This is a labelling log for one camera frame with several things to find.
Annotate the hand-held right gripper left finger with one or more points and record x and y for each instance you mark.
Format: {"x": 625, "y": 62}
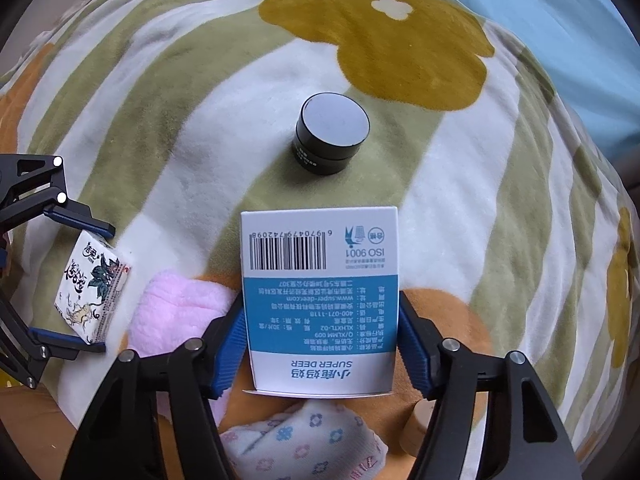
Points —
{"x": 231, "y": 349}

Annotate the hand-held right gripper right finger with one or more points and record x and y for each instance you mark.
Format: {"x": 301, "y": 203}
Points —
{"x": 413, "y": 347}

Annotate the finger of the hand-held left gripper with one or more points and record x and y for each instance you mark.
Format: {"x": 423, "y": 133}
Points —
{"x": 60, "y": 336}
{"x": 75, "y": 217}

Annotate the white printed tissue pack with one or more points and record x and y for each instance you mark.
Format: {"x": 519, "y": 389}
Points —
{"x": 92, "y": 287}

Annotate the white and blue paper box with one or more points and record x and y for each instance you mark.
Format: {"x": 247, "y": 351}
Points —
{"x": 320, "y": 300}

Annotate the pink fluffy cloth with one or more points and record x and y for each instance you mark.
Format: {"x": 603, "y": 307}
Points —
{"x": 177, "y": 310}

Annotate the round wooden block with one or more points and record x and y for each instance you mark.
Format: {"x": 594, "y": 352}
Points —
{"x": 417, "y": 427}

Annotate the white floral patterned cloth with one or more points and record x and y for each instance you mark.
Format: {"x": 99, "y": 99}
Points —
{"x": 300, "y": 442}

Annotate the flower patterned striped blanket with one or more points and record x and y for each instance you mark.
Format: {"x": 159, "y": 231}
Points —
{"x": 200, "y": 110}

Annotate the black round jar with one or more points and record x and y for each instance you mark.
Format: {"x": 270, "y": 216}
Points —
{"x": 330, "y": 135}

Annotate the light blue bedsheet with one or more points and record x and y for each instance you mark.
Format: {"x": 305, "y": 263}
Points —
{"x": 560, "y": 35}

